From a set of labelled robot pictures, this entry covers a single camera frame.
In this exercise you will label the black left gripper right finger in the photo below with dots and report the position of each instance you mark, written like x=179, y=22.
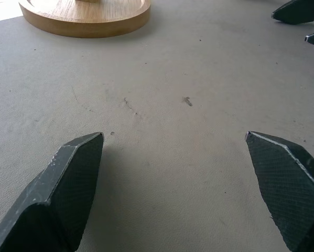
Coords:
x=287, y=189

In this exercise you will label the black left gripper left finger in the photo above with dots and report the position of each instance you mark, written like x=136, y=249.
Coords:
x=59, y=194

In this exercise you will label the round wooden base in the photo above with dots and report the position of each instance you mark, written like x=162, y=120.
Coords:
x=86, y=19

